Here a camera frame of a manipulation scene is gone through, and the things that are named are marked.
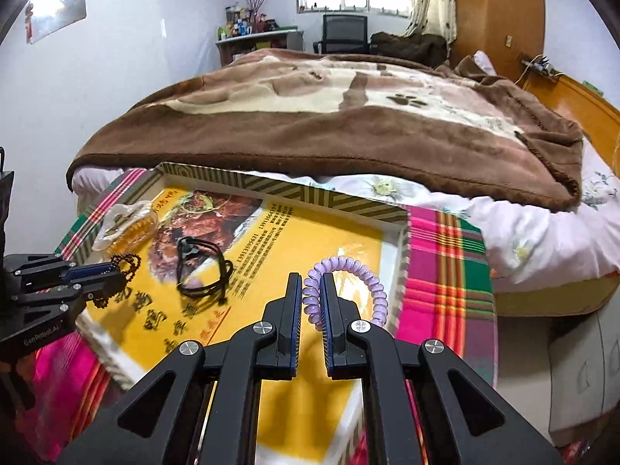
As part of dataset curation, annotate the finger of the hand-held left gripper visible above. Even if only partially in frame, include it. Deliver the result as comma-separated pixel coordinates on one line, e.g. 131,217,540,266
2,253,122,286
14,271,127,312

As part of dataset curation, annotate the dark bead bracelet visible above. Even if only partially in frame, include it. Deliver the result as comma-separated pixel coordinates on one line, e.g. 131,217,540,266
92,253,142,309

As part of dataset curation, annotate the dark brown cushion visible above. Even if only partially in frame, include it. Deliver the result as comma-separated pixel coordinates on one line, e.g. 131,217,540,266
370,31,449,69

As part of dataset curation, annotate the black cord bracelet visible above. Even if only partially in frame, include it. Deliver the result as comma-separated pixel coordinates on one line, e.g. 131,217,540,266
175,236,234,298

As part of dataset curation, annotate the pink green plaid cloth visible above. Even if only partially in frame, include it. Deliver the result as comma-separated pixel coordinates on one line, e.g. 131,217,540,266
14,169,499,465

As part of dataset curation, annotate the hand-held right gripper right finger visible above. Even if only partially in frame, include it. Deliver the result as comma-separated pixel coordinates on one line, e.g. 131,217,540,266
321,272,563,465

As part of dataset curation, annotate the amber hair claw clip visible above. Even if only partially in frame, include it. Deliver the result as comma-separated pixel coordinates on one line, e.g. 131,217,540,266
91,201,158,253

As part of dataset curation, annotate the orange wooden headboard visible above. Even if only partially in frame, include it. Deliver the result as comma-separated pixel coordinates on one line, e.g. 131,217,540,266
520,72,620,143

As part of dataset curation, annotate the desk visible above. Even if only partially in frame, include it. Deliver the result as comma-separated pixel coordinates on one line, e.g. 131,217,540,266
215,28,306,66

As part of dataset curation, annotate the purple spiral hair tie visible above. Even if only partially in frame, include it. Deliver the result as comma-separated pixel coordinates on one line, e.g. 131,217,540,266
303,256,389,332

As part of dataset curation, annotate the patterned curtain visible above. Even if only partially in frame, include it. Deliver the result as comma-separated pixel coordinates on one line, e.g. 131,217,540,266
404,0,458,44

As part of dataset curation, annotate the brown paw print blanket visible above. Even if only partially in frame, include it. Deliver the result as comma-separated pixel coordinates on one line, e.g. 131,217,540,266
66,48,584,213

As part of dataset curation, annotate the grey cardboard box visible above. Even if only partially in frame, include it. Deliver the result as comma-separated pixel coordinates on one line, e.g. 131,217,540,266
547,291,620,446

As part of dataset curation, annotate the yellow mattress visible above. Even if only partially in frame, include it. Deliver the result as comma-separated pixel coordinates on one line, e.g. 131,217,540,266
491,271,620,318

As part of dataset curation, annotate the yellow printed cardboard box tray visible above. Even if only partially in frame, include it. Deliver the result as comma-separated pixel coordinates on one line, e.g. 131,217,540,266
55,162,412,465

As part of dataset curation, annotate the wall poster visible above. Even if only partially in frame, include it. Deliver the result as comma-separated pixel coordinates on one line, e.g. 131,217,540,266
26,0,88,44

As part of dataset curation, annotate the white floral bedsheet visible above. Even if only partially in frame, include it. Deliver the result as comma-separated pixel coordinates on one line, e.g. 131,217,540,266
72,51,620,294

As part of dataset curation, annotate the group of bottles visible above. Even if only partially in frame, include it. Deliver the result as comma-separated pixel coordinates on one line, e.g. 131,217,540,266
218,5,279,40

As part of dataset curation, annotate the wooden wardrobe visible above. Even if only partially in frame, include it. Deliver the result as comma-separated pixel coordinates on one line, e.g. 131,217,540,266
450,0,548,83

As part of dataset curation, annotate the black office chair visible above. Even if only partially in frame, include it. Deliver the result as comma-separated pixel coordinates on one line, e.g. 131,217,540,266
313,14,376,55

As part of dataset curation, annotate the power strip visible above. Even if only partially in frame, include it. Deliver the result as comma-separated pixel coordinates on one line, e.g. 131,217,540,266
520,53,558,78

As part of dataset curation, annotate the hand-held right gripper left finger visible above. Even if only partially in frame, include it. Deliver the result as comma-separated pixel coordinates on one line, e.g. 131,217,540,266
58,272,303,465

